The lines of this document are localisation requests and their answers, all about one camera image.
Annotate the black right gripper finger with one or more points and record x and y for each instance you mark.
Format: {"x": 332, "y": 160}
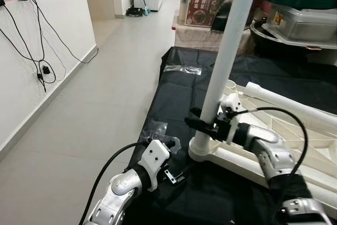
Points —
{"x": 197, "y": 112}
{"x": 199, "y": 125}

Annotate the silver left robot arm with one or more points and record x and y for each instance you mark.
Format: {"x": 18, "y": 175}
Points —
{"x": 118, "y": 191}

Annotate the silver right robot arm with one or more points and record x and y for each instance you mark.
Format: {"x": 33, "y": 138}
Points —
{"x": 271, "y": 154}

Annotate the black tablecloth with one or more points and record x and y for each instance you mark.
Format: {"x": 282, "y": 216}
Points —
{"x": 174, "y": 104}

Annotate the clear tape piece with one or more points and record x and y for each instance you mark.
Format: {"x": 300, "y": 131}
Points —
{"x": 183, "y": 69}
{"x": 158, "y": 128}

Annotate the beige cloth covered bench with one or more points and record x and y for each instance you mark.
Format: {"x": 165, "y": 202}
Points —
{"x": 200, "y": 38}

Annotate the red printed package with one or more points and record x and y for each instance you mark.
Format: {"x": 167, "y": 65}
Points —
{"x": 202, "y": 11}

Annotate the black plastic bag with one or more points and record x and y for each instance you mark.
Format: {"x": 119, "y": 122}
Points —
{"x": 260, "y": 3}

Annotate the clear plastic storage container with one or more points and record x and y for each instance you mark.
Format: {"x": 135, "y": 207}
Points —
{"x": 305, "y": 25}

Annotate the black power adapter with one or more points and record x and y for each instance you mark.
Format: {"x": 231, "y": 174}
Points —
{"x": 46, "y": 69}

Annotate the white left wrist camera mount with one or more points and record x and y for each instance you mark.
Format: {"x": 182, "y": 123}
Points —
{"x": 156, "y": 156}

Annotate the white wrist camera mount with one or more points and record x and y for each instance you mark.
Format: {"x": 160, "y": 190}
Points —
{"x": 231, "y": 104}
{"x": 156, "y": 156}

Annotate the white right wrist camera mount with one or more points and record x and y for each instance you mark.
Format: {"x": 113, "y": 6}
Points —
{"x": 231, "y": 104}

